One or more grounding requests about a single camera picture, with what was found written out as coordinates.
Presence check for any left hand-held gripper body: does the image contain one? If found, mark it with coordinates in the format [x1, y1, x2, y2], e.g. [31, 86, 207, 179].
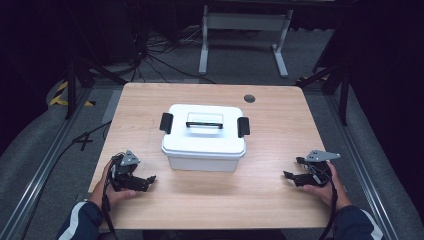
[109, 150, 142, 192]

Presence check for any left hand-held gripper cable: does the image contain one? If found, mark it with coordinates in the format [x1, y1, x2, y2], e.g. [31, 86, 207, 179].
[101, 159, 117, 240]

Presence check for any black tripod stand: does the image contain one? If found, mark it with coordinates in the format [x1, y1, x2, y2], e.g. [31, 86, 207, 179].
[295, 61, 352, 127]
[64, 54, 128, 121]

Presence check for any person's left hand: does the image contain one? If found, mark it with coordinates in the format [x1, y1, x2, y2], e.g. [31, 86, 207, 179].
[88, 159, 138, 210]

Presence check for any white metal table frame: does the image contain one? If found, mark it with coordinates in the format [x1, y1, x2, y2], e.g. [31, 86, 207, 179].
[198, 4, 295, 79]

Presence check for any hand-held gripper cable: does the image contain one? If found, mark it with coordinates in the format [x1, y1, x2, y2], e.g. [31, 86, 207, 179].
[318, 168, 339, 240]
[101, 159, 117, 240]

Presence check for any white plastic storage box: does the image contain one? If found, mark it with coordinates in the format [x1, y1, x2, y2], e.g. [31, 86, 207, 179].
[162, 146, 247, 173]

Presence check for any white plastic box lid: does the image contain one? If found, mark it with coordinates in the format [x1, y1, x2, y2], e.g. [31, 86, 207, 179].
[161, 103, 247, 158]

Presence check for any right hand-held gripper cable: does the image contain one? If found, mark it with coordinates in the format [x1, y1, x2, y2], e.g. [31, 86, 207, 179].
[318, 168, 339, 240]

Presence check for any black floor cable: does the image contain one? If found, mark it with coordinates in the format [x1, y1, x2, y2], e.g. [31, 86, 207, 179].
[19, 120, 113, 240]

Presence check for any yellow black floor tape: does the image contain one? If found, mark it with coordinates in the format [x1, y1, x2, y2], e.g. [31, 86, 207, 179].
[49, 80, 97, 108]

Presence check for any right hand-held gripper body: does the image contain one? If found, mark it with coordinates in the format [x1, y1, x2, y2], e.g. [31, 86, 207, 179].
[295, 149, 342, 188]

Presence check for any person's right hand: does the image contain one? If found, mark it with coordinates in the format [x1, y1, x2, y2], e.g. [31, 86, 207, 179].
[302, 161, 353, 211]

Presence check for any bundle of black floor cables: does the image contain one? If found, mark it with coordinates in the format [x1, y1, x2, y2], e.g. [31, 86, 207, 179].
[128, 24, 218, 85]

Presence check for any black lid handle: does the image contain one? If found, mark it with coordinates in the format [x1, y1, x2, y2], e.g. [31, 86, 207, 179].
[185, 121, 224, 130]

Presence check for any black box latch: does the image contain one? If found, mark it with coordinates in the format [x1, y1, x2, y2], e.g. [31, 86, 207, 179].
[159, 112, 174, 135]
[236, 116, 251, 139]

